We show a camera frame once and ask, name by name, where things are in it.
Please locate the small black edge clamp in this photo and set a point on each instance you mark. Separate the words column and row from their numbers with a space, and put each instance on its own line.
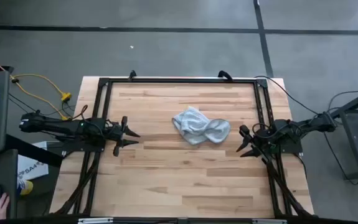
column 132, row 74

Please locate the black diagonal bar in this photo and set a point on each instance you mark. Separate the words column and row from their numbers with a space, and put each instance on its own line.
column 32, row 151

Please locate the black metal table frame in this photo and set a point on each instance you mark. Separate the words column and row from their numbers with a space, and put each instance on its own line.
column 181, row 80

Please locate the grey microfiber towel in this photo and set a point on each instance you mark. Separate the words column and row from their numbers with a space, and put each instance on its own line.
column 197, row 127

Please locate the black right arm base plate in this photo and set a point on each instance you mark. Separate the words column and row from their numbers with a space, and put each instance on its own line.
column 292, row 150

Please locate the black metal cart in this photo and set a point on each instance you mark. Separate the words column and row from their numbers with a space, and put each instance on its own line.
column 357, row 133

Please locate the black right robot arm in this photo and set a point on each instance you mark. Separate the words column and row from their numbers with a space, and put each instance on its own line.
column 309, row 123

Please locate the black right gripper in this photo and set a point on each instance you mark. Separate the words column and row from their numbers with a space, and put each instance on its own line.
column 259, row 143

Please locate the silver metal bracket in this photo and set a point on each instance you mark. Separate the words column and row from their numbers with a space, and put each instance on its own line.
column 269, row 221
column 94, row 220

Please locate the large black edge clamp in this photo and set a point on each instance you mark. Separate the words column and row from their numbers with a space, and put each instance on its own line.
column 225, row 74

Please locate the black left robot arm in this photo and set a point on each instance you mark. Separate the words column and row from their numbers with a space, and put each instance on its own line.
column 57, row 126

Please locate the white cardboard box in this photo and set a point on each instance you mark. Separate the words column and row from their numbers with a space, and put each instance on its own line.
column 32, row 169

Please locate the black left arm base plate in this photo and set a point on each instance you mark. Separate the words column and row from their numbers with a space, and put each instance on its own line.
column 73, row 148

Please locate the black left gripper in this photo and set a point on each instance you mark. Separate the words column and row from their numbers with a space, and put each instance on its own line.
column 118, row 133

